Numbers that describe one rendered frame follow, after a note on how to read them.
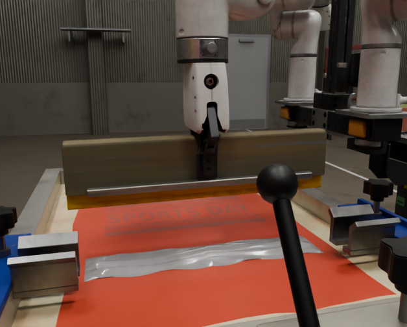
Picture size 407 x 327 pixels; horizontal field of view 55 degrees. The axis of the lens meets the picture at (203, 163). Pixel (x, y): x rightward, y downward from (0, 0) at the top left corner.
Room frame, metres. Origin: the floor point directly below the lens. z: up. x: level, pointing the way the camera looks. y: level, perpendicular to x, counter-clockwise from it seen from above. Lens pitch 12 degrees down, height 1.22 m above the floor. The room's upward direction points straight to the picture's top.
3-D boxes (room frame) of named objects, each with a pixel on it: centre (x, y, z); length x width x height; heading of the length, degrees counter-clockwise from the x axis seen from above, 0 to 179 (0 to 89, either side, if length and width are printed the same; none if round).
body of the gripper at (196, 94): (0.59, 0.00, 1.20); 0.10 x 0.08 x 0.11; 14
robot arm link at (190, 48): (0.58, 0.00, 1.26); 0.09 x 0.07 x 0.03; 14
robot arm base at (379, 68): (1.04, -0.46, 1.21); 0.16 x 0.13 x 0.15; 102
